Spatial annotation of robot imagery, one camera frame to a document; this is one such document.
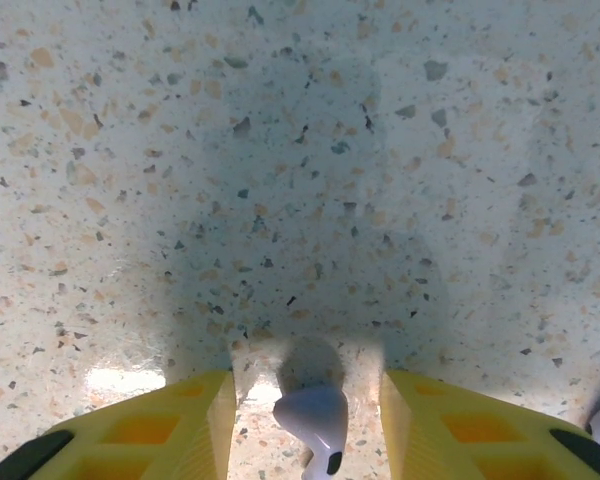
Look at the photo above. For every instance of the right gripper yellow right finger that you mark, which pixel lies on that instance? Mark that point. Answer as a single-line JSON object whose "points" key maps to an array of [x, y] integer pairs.
{"points": [[470, 440]]}

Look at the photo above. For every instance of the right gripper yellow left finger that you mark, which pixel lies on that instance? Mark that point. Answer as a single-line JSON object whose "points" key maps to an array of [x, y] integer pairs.
{"points": [[145, 440]]}

